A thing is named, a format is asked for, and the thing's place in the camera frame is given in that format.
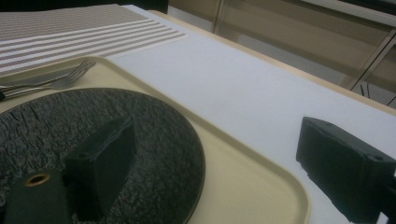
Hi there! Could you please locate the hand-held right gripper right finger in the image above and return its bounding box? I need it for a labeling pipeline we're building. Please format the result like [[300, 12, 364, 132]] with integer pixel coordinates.
[[295, 116, 396, 224]]

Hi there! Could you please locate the beige plastic tray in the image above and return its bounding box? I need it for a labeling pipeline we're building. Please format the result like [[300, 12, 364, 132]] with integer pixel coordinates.
[[0, 55, 312, 224]]

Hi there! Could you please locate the beige lab bench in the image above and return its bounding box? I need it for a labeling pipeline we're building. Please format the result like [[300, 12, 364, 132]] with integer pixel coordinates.
[[167, 0, 396, 110]]

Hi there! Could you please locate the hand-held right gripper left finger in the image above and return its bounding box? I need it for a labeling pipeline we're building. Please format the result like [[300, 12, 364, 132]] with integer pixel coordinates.
[[64, 116, 137, 222]]

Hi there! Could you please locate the silver metal fork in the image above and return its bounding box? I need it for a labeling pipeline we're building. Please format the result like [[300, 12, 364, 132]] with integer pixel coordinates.
[[0, 59, 97, 102]]

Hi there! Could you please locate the black textured plate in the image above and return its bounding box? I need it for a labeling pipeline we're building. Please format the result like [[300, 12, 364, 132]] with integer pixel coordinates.
[[0, 88, 206, 224]]

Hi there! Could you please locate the grey striped placemat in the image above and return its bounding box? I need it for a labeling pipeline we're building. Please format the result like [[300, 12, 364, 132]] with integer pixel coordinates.
[[0, 3, 188, 77]]

